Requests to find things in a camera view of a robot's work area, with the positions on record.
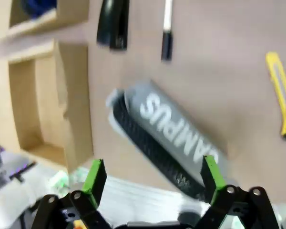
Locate black stapler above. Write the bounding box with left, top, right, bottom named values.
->
left=96, top=0, right=130, bottom=51

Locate white black marker pen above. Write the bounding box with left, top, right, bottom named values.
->
left=161, top=0, right=174, bottom=62

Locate dark blue item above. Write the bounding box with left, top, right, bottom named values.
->
left=21, top=0, right=58, bottom=19

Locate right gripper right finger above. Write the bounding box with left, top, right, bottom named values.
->
left=195, top=155, right=285, bottom=229

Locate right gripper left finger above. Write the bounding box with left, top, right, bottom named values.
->
left=34, top=158, right=108, bottom=229

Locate open cardboard box with lid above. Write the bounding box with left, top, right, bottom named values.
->
left=0, top=39, right=95, bottom=172

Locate grey Campus pencil case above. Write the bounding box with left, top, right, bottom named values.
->
left=106, top=80, right=228, bottom=198

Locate small cardboard box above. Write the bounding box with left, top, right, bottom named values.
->
left=0, top=0, right=90, bottom=43

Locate yellow utility knife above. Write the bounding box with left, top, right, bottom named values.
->
left=265, top=51, right=286, bottom=139

